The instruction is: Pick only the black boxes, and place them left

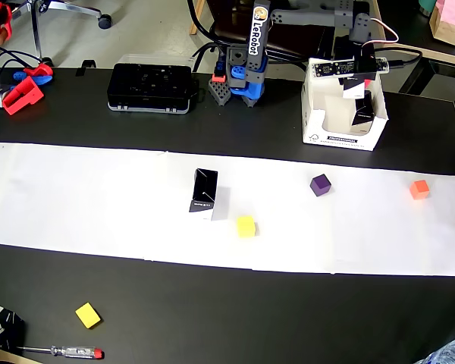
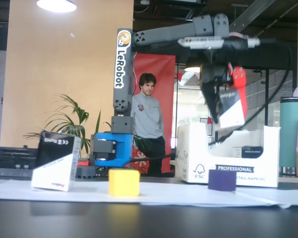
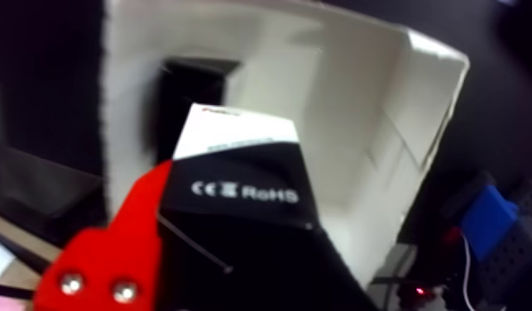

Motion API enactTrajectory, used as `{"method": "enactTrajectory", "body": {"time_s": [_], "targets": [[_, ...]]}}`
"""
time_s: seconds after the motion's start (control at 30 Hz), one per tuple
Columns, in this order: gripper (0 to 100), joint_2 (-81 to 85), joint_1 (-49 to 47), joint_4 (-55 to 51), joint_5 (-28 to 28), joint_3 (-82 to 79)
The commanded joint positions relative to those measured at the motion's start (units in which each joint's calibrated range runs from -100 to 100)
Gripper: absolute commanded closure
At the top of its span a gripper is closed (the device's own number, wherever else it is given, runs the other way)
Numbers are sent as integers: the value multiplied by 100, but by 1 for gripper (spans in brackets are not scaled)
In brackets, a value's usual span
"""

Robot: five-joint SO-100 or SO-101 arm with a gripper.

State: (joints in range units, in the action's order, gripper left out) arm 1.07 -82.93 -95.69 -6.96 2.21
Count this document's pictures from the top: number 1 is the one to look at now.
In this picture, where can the purple cube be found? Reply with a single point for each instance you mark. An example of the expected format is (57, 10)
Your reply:
(320, 185)

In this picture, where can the black packaging bag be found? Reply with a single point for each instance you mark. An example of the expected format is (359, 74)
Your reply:
(2, 326)

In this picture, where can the grey LeRobot robot arm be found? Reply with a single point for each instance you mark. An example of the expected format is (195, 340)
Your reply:
(258, 41)

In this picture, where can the black and white box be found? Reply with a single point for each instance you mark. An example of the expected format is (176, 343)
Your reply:
(204, 186)

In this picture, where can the pink and brown paper bag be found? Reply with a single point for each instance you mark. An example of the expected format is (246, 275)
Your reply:
(453, 19)

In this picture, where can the red printed bracket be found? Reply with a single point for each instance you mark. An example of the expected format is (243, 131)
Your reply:
(21, 96)

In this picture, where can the bar-shaped gripper camera board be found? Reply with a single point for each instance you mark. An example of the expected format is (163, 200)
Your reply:
(333, 68)

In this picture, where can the orange cube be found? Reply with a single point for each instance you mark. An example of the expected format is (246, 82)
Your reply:
(419, 189)

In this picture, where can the white cardboard napkin box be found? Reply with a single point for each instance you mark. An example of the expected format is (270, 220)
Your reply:
(314, 125)

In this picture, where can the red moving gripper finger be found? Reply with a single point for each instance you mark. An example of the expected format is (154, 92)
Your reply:
(368, 82)

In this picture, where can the white paper sheet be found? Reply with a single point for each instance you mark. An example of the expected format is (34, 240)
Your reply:
(98, 197)

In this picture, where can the teal tumbler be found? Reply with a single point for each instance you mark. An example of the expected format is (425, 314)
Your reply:
(426, 5)

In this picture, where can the clear plastic water bottle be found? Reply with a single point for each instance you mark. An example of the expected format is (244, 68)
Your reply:
(451, 354)

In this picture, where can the blue printed part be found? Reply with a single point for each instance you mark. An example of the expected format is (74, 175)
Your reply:
(41, 79)

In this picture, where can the yellow cube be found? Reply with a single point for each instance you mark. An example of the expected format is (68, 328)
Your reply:
(246, 226)
(87, 315)

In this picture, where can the small red printed part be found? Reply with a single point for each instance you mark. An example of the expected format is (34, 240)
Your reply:
(39, 70)

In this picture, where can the office chair base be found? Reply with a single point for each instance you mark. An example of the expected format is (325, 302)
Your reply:
(53, 7)

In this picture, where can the black plastic case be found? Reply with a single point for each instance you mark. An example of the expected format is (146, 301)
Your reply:
(149, 87)

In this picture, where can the black table clamp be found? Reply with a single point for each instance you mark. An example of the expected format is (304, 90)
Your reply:
(86, 65)

